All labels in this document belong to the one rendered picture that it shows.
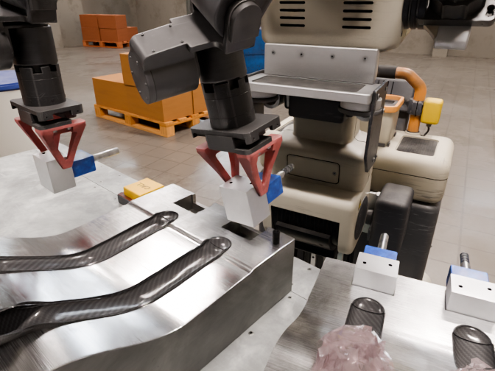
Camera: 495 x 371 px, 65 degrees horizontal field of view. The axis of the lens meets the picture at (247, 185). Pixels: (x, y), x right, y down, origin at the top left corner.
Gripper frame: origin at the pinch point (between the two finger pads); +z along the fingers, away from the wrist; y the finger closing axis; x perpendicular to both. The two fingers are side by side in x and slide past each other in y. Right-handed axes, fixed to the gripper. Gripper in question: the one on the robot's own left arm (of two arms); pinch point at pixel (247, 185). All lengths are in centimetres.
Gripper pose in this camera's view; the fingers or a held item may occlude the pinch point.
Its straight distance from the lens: 52.3
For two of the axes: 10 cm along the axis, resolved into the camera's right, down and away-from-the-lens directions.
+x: 6.4, -4.5, 6.2
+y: 7.4, 1.6, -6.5
